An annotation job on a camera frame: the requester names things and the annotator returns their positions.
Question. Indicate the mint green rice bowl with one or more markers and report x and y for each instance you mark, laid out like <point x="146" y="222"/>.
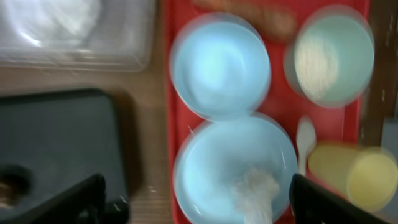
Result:
<point x="331" y="60"/>

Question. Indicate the yellow plastic cup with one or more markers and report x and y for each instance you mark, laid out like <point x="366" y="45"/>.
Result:
<point x="366" y="176"/>

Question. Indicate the orange carrot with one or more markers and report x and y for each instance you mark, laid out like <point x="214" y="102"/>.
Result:
<point x="276" y="22"/>

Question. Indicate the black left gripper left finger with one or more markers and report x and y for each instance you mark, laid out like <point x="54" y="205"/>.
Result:
<point x="85" y="202"/>

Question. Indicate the white napkin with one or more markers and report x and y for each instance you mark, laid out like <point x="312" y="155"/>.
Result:
<point x="254" y="194"/>

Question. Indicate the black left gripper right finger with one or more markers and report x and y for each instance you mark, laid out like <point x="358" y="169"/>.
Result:
<point x="312" y="204"/>

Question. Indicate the large light blue plate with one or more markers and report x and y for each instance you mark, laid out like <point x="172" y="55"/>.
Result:
<point x="216" y="156"/>

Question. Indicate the red plastic tray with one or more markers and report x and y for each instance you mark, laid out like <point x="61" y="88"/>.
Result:
<point x="282" y="103"/>

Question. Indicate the clear plastic bin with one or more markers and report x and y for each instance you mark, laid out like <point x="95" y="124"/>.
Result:
<point x="77" y="34"/>

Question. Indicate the white plastic spoon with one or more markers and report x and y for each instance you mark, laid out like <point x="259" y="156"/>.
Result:
<point x="306" y="140"/>

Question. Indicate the small light blue bowl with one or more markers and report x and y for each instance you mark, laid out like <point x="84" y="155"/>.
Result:
<point x="220" y="66"/>

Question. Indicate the black waste tray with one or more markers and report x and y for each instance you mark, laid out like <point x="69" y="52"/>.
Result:
<point x="51" y="141"/>

